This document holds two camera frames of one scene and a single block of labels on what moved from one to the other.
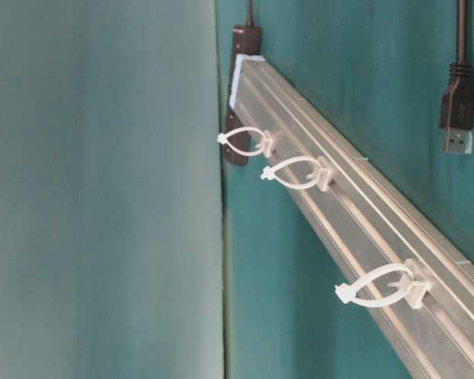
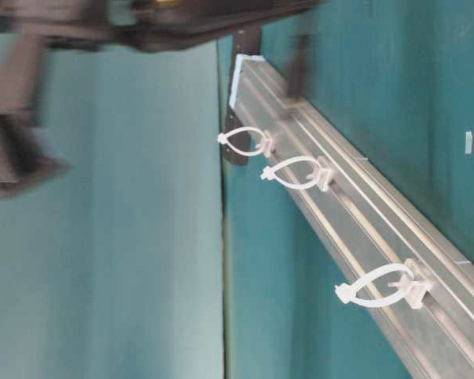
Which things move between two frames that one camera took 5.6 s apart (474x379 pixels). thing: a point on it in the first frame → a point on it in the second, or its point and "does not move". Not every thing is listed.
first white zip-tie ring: [223, 139] does not move
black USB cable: [457, 99] → [298, 73]
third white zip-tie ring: [415, 288] does not move
